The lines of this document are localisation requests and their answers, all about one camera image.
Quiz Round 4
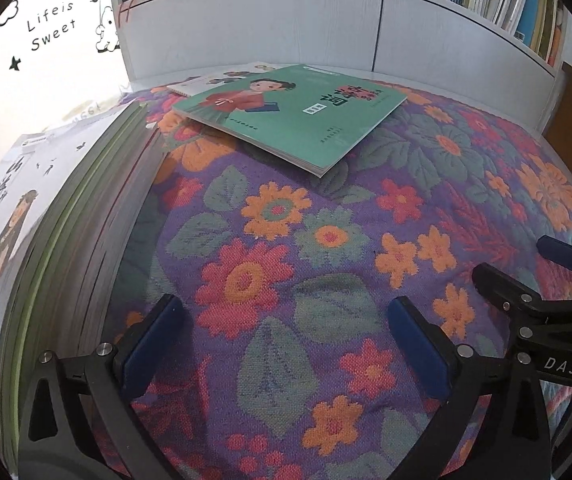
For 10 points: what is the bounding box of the purple floral blanket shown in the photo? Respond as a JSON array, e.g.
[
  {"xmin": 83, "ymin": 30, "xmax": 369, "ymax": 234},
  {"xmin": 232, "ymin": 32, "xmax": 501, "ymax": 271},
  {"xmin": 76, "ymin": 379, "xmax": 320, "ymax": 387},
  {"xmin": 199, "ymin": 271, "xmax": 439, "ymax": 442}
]
[{"xmin": 81, "ymin": 77, "xmax": 572, "ymax": 480}]

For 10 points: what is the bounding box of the white bookshelf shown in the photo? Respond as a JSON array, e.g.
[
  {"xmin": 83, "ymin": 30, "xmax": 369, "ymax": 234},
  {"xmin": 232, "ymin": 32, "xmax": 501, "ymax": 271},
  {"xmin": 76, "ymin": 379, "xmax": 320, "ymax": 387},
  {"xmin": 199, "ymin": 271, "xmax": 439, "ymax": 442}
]
[{"xmin": 107, "ymin": 0, "xmax": 569, "ymax": 133}]

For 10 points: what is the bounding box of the stack of books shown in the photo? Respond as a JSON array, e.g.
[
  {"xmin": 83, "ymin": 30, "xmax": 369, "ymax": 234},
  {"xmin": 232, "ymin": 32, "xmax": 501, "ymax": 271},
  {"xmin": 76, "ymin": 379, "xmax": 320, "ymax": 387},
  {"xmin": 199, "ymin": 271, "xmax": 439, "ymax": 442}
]
[{"xmin": 0, "ymin": 100, "xmax": 167, "ymax": 473}]

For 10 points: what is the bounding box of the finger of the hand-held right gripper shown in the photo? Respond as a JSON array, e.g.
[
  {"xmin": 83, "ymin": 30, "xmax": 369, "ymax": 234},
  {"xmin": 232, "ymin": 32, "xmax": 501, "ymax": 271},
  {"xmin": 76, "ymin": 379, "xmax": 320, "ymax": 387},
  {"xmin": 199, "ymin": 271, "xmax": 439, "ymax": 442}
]
[
  {"xmin": 537, "ymin": 234, "xmax": 572, "ymax": 287},
  {"xmin": 472, "ymin": 262, "xmax": 551, "ymax": 332}
]

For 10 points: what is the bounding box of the row of white blue books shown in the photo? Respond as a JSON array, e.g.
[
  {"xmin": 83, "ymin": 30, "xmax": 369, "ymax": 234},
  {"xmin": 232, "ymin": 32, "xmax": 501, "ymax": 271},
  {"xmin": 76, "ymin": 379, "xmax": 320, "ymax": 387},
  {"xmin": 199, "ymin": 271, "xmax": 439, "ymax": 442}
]
[{"xmin": 393, "ymin": 0, "xmax": 567, "ymax": 67}]

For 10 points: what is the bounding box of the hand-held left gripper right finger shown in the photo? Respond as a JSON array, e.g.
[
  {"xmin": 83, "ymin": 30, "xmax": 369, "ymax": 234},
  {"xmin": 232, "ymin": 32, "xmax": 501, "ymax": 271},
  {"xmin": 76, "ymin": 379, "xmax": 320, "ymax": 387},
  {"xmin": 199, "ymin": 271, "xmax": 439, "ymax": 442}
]
[{"xmin": 387, "ymin": 296, "xmax": 552, "ymax": 480}]

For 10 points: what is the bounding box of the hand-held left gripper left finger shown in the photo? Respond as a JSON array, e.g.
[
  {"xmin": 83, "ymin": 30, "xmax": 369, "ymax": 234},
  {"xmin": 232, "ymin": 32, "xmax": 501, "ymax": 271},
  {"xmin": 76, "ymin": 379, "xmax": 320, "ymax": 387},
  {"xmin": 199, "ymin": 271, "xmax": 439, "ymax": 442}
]
[{"xmin": 17, "ymin": 294, "xmax": 185, "ymax": 480}]

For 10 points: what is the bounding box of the teal girl cover book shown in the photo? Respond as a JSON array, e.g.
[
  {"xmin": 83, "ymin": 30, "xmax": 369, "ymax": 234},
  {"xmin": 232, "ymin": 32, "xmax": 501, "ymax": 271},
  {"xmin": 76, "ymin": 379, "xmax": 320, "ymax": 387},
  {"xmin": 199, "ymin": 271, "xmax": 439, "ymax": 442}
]
[{"xmin": 171, "ymin": 63, "xmax": 409, "ymax": 179}]

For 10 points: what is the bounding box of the white cartoon picture book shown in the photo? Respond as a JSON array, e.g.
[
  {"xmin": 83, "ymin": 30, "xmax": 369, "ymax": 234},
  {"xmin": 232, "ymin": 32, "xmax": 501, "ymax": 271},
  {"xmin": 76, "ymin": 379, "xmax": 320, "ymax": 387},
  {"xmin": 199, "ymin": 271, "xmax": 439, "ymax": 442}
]
[{"xmin": 166, "ymin": 61, "xmax": 279, "ymax": 97}]

